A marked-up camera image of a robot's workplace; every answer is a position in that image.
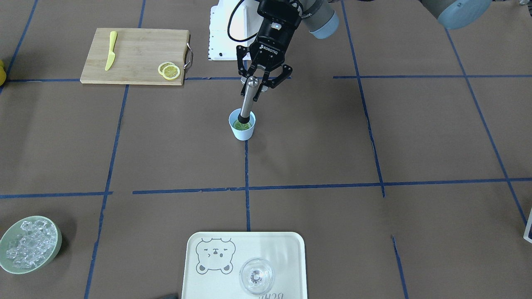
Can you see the steel muddler black tip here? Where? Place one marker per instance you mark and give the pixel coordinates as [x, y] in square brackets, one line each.
[247, 101]

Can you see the light blue paper cup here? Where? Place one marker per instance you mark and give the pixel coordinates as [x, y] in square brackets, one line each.
[241, 131]

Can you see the yellow plastic knife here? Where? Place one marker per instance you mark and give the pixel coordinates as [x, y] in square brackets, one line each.
[111, 55]

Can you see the clear wine glass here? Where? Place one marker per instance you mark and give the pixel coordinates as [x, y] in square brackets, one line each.
[257, 276]

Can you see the green bowl of ice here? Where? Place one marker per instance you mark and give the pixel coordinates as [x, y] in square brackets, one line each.
[29, 245]

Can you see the wooden cutting board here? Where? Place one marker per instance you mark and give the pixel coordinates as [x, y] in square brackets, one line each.
[139, 52]

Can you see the beige bear serving tray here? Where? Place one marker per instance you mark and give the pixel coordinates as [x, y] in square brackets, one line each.
[214, 259]

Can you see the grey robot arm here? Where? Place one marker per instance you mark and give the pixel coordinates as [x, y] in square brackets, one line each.
[320, 18]

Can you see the white wire cup rack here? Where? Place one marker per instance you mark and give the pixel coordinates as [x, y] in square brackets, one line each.
[528, 231]

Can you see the whole yellow lemons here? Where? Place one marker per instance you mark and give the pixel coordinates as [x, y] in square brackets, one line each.
[3, 74]

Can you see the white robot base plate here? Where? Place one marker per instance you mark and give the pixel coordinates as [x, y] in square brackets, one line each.
[227, 31]

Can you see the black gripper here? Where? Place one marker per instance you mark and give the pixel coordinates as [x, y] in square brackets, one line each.
[272, 40]

